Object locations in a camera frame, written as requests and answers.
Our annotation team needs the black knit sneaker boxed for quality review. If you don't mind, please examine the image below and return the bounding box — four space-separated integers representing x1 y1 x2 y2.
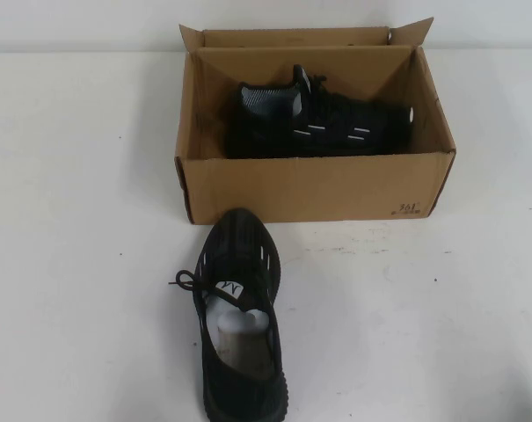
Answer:
223 63 419 160
167 207 290 422

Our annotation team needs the brown cardboard shoe box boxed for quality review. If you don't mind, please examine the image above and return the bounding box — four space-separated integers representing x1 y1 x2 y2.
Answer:
173 16 457 226

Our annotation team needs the white paper shoe stuffing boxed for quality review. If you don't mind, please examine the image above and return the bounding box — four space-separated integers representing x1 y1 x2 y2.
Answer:
202 290 279 367

